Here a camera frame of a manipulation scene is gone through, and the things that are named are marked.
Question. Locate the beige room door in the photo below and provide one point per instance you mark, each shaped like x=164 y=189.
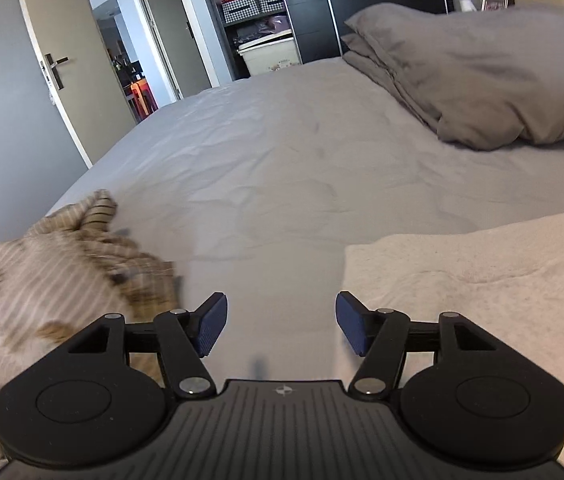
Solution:
x=67 y=30

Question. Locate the white sweatshirt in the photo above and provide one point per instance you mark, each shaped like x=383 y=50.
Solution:
x=486 y=285

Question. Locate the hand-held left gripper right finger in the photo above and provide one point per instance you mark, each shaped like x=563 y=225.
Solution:
x=351 y=322

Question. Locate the beige inner door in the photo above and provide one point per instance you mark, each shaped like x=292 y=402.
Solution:
x=172 y=25

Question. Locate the black wardrobe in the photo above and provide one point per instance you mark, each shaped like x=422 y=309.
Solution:
x=371 y=5

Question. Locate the purple bag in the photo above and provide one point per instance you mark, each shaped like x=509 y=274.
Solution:
x=278 y=25

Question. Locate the white plastic storage box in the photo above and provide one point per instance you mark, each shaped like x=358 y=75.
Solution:
x=269 y=57

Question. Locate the checkered storage box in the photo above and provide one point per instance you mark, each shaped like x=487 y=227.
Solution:
x=239 y=10
x=271 y=0

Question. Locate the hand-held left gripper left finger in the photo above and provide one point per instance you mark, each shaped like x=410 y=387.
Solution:
x=210 y=322

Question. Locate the orange stool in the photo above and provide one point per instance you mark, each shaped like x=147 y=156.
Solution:
x=143 y=95

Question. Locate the beige striped shirt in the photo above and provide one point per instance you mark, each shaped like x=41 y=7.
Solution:
x=52 y=280

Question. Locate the small picture frame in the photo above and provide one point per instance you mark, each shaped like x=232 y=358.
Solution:
x=495 y=2

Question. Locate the grey pillow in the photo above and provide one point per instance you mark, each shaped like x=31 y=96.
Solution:
x=486 y=75

